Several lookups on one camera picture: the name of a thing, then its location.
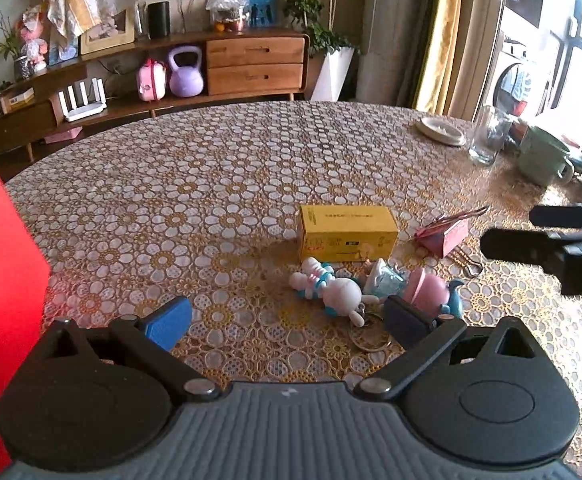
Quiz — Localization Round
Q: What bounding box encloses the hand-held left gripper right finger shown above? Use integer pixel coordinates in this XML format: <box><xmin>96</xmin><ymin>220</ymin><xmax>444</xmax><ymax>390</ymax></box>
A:
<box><xmin>354</xmin><ymin>295</ymin><xmax>538</xmax><ymax>402</ymax></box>

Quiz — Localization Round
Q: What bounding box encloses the black speaker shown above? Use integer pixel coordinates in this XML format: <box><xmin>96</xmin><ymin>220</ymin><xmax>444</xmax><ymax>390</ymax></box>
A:
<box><xmin>146</xmin><ymin>1</ymin><xmax>171</xmax><ymax>40</ymax></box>

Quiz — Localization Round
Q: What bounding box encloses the pink doll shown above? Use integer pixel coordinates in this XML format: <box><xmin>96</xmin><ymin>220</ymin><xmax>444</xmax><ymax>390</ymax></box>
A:
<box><xmin>19</xmin><ymin>7</ymin><xmax>51</xmax><ymax>74</ymax></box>

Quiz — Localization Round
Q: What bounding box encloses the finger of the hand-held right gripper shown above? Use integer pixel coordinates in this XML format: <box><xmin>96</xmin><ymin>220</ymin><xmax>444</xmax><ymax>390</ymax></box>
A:
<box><xmin>529</xmin><ymin>201</ymin><xmax>582</xmax><ymax>229</ymax></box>
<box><xmin>480</xmin><ymin>227</ymin><xmax>582</xmax><ymax>297</ymax></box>

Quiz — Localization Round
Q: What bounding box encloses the clear plastic bag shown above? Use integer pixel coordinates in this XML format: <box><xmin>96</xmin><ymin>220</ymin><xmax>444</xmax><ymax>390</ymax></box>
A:
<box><xmin>205</xmin><ymin>0</ymin><xmax>247</xmax><ymax>34</ymax></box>

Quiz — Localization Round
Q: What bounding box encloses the yellow curtain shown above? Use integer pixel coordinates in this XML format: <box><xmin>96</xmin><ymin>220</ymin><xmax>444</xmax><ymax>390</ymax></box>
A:
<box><xmin>413</xmin><ymin>0</ymin><xmax>465</xmax><ymax>116</ymax></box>

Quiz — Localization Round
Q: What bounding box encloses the wooden sideboard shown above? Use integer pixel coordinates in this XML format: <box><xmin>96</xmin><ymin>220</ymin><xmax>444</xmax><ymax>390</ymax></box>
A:
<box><xmin>0</xmin><ymin>27</ymin><xmax>312</xmax><ymax>164</ymax></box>

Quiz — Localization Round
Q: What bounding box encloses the metal key ring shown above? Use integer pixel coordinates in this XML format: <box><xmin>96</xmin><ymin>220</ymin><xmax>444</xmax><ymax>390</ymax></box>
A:
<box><xmin>348</xmin><ymin>309</ymin><xmax>395</xmax><ymax>352</ymax></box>

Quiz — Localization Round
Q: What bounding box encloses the pink and blue toy figure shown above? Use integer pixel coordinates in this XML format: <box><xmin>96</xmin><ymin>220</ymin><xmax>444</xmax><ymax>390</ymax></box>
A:
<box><xmin>363</xmin><ymin>258</ymin><xmax>466</xmax><ymax>319</ymax></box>

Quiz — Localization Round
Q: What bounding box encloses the green mug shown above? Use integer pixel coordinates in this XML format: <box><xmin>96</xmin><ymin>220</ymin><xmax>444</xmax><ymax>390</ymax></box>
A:
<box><xmin>517</xmin><ymin>125</ymin><xmax>576</xmax><ymax>187</ymax></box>

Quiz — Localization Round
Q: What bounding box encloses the white washing machine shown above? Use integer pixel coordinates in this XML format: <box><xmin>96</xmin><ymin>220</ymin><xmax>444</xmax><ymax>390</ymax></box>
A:
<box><xmin>493</xmin><ymin>34</ymin><xmax>562</xmax><ymax>122</ymax></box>

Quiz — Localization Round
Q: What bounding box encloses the potted tree in white pot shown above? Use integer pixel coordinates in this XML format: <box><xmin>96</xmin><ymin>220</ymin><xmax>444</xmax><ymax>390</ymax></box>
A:
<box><xmin>265</xmin><ymin>0</ymin><xmax>362</xmax><ymax>104</ymax></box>

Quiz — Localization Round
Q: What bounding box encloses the white rabbit toy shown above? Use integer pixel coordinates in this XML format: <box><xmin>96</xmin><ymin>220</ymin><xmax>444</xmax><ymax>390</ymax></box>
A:
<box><xmin>289</xmin><ymin>256</ymin><xmax>367</xmax><ymax>329</ymax></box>

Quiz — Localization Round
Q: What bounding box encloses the small potted plant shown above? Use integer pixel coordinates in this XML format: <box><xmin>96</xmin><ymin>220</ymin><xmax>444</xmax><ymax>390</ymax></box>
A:
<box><xmin>0</xmin><ymin>12</ymin><xmax>35</xmax><ymax>82</ymax></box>

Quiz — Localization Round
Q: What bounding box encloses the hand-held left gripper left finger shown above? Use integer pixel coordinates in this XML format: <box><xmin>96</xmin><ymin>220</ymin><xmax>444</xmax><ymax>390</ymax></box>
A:
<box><xmin>45</xmin><ymin>296</ymin><xmax>222</xmax><ymax>402</ymax></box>

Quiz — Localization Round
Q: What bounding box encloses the small cardboard box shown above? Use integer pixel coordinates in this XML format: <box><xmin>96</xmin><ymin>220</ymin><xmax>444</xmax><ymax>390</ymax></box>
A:
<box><xmin>0</xmin><ymin>87</ymin><xmax>36</xmax><ymax>114</ymax></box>

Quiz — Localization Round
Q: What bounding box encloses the clear drinking glass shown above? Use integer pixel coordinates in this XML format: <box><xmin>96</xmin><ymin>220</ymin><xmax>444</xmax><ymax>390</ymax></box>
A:
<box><xmin>468</xmin><ymin>104</ymin><xmax>514</xmax><ymax>167</ymax></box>

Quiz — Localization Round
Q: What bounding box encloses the white dish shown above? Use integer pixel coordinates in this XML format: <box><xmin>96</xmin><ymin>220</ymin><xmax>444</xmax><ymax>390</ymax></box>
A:
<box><xmin>417</xmin><ymin>116</ymin><xmax>467</xmax><ymax>148</ymax></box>

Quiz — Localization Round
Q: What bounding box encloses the wooden picture frame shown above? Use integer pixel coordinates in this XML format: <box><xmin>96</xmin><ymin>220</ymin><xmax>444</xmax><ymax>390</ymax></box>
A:
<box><xmin>80</xmin><ymin>8</ymin><xmax>136</xmax><ymax>56</ymax></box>

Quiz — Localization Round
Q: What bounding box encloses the white router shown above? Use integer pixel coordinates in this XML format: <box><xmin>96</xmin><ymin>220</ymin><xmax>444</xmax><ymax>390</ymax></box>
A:
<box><xmin>56</xmin><ymin>77</ymin><xmax>108</xmax><ymax>122</ymax></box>

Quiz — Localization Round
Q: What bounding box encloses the grey curtain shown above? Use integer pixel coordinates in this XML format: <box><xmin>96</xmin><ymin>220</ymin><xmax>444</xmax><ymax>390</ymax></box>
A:
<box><xmin>355</xmin><ymin>0</ymin><xmax>438</xmax><ymax>109</ymax></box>

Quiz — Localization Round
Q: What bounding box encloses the pink toy case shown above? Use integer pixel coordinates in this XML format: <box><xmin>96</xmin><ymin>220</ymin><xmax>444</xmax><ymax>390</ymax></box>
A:
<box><xmin>136</xmin><ymin>58</ymin><xmax>168</xmax><ymax>103</ymax></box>

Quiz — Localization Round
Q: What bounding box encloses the flat pink packet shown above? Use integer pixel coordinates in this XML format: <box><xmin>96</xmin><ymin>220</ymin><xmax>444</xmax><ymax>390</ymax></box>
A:
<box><xmin>43</xmin><ymin>127</ymin><xmax>83</xmax><ymax>144</ymax></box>

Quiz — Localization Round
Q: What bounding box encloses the purple kettlebell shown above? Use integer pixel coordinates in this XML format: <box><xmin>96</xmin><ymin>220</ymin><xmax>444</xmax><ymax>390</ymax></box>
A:
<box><xmin>166</xmin><ymin>45</ymin><xmax>206</xmax><ymax>99</ymax></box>

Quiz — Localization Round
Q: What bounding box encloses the yellow box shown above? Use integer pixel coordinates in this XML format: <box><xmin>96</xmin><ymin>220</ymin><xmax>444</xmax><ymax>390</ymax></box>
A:
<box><xmin>297</xmin><ymin>204</ymin><xmax>401</xmax><ymax>265</ymax></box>

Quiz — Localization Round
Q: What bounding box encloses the blue bag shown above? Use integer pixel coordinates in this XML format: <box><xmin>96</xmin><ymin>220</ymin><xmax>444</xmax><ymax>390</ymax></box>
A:
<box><xmin>243</xmin><ymin>0</ymin><xmax>278</xmax><ymax>29</ymax></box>

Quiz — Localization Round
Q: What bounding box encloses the pink binder clip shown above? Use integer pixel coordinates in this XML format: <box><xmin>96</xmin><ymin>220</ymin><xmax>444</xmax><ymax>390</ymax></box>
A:
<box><xmin>414</xmin><ymin>205</ymin><xmax>492</xmax><ymax>279</ymax></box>

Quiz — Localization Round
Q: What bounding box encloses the red box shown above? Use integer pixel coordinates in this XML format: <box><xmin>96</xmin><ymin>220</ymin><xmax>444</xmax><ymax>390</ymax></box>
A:
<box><xmin>0</xmin><ymin>161</ymin><xmax>52</xmax><ymax>467</ymax></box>

